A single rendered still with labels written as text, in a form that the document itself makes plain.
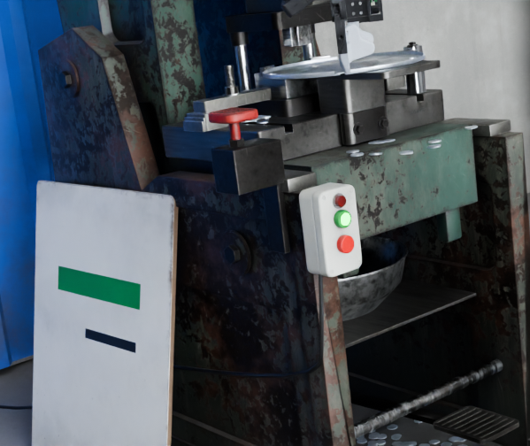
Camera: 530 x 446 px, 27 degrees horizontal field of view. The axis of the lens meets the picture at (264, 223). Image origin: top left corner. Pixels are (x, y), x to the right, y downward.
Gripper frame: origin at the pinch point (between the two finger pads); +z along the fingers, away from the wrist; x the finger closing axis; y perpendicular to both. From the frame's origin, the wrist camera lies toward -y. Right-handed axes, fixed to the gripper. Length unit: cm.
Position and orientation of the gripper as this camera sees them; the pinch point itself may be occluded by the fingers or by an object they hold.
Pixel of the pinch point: (342, 66)
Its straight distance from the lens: 185.4
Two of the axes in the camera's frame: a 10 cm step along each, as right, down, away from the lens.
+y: 9.9, -1.0, -1.0
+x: 0.3, -5.3, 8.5
